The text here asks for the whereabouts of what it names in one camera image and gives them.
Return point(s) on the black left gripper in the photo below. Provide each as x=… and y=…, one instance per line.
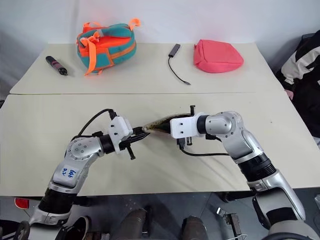
x=130, y=150

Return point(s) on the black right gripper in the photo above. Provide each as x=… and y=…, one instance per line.
x=184, y=143

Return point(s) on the dark brown pouch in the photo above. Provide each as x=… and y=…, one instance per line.
x=160, y=125

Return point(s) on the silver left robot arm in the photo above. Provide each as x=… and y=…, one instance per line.
x=75, y=160

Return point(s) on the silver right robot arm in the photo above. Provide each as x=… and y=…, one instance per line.
x=240, y=140

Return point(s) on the pink fabric pouch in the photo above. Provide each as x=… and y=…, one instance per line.
x=216, y=56

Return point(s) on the brown rounded shape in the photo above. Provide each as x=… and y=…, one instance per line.
x=132, y=223
x=193, y=228

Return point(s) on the teal and orange backpack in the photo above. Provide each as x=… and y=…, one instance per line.
x=110, y=47

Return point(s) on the black and pink marker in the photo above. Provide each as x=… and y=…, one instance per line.
x=56, y=65

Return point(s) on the person in black white jacket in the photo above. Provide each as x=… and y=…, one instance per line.
x=305, y=75

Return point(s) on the black caster wheel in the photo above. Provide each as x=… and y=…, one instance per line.
x=23, y=228

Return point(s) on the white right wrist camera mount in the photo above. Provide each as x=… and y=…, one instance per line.
x=183, y=125

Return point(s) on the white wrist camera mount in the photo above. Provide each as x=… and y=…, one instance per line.
x=183, y=125
x=119, y=128

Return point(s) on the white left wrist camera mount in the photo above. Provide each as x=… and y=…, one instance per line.
x=119, y=128

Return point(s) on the metal bracket stand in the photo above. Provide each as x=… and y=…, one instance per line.
x=231, y=221

